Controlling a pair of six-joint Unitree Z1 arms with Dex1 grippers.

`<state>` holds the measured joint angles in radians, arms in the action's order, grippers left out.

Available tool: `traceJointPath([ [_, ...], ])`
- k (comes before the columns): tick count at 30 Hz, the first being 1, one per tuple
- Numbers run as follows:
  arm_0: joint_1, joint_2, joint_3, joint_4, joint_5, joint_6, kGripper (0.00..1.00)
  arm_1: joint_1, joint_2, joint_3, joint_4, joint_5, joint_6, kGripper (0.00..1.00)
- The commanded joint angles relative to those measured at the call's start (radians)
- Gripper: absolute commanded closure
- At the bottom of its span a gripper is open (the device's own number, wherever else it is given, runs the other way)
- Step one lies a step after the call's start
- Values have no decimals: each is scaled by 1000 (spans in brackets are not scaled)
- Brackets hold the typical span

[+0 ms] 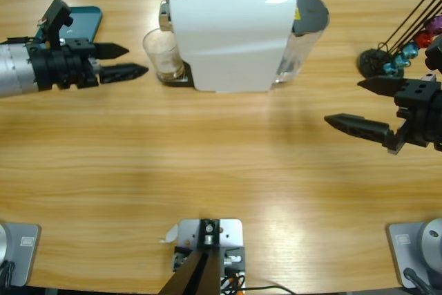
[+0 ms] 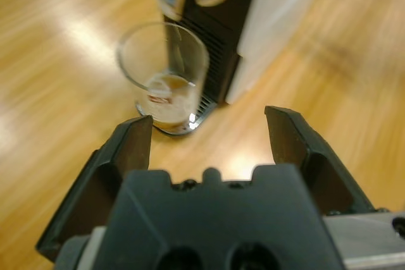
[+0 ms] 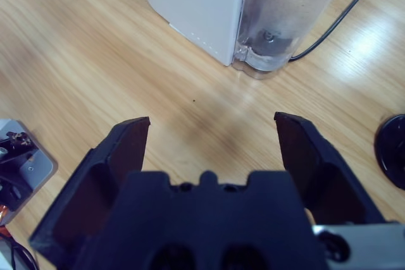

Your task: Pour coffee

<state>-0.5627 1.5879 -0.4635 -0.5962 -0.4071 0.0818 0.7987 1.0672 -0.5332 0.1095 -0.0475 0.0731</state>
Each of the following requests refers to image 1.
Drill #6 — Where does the white tape strip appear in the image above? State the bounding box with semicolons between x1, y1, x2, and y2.
158;224;180;244

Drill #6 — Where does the white coffee machine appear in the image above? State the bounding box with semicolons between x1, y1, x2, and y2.
157;0;298;95

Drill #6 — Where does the black base cable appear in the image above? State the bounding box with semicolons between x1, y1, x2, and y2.
0;259;17;289
403;267;436;295

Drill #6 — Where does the clear drinking glass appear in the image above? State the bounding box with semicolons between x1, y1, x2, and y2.
142;28;184;84

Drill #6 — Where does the orange cable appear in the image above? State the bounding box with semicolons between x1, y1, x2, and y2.
220;272;247;291

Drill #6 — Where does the metal bracket with bolts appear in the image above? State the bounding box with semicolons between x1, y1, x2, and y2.
175;218;243;251

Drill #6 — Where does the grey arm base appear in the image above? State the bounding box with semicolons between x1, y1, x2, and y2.
0;222;41;287
385;218;442;289

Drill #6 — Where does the black camera post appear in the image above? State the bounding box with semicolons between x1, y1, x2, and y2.
158;218;222;295

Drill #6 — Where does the thin black cable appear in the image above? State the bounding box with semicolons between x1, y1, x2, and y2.
241;285;298;295

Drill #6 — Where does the teal plastic tray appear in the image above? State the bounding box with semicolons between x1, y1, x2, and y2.
33;6;104;43

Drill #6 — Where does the purple coffee capsule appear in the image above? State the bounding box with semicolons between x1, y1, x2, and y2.
427;15;442;33

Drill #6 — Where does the clear water tank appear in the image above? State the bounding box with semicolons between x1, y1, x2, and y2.
272;0;331;86

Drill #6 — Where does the red coffee capsule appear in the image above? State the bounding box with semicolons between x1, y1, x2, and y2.
413;31;432;49

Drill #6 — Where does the teal coffee capsule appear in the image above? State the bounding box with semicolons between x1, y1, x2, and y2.
401;43;419;60
381;61;398;77
392;54;411;69

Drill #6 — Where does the black capsule holder stand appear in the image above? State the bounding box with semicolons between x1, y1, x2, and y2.
357;0;442;77

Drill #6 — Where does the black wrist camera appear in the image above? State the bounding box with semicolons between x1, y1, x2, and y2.
36;0;74;50
424;34;442;75

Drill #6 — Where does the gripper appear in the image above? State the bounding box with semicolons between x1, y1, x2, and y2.
28;37;150;91
324;73;442;155

